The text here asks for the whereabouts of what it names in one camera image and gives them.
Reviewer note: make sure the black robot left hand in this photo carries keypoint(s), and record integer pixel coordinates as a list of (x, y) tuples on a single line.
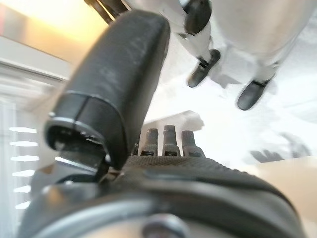
[(119, 74)]

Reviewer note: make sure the white fridge with vent slots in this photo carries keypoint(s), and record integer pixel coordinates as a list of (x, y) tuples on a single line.
[(17, 119)]

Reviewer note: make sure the black robot right foot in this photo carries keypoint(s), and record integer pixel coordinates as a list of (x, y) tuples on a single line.
[(204, 68)]

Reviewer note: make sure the black robot foot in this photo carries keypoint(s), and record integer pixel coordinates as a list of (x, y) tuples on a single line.
[(204, 68), (251, 95)]

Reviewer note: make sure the silver robot right leg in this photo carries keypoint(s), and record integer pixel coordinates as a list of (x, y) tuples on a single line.
[(195, 22)]

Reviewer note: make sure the silver robot leg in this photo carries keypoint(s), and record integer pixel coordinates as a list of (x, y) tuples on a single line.
[(195, 22), (257, 29)]

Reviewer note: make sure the black robot left foot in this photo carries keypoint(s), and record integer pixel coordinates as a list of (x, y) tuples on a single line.
[(251, 95)]

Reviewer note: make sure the silver robot left leg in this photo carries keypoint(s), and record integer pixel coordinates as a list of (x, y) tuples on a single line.
[(257, 29)]

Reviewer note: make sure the beige wooden table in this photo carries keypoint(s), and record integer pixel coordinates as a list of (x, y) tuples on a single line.
[(292, 176)]

